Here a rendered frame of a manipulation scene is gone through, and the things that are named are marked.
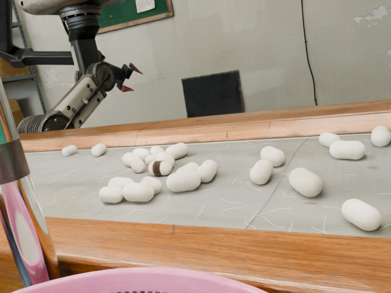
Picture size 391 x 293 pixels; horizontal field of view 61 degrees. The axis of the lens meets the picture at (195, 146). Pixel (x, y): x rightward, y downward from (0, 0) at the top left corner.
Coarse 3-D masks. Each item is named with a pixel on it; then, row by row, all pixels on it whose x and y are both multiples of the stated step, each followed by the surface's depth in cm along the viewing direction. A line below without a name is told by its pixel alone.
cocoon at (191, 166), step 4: (188, 164) 40; (192, 164) 40; (196, 164) 40; (180, 168) 39; (184, 168) 39; (188, 168) 39; (192, 168) 39; (196, 168) 39; (176, 172) 39; (196, 172) 39
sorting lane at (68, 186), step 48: (192, 144) 57; (240, 144) 52; (288, 144) 47; (48, 192) 45; (96, 192) 42; (192, 192) 36; (240, 192) 34; (288, 192) 32; (336, 192) 30; (384, 192) 29
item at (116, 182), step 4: (112, 180) 39; (116, 180) 38; (120, 180) 38; (124, 180) 38; (128, 180) 38; (132, 180) 38; (108, 184) 39; (112, 184) 38; (116, 184) 38; (120, 184) 38; (124, 184) 38
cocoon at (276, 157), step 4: (264, 148) 41; (268, 148) 40; (272, 148) 40; (264, 152) 40; (268, 152) 39; (272, 152) 39; (276, 152) 39; (280, 152) 39; (264, 156) 40; (268, 156) 39; (272, 156) 39; (276, 156) 38; (280, 156) 38; (284, 156) 39; (268, 160) 39; (272, 160) 39; (276, 160) 38; (280, 160) 38; (284, 160) 39; (272, 164) 39; (276, 164) 39; (280, 164) 39
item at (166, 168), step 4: (152, 164) 43; (164, 164) 43; (168, 164) 43; (148, 168) 44; (160, 168) 43; (164, 168) 42; (168, 168) 43; (152, 172) 43; (164, 172) 43; (168, 172) 43
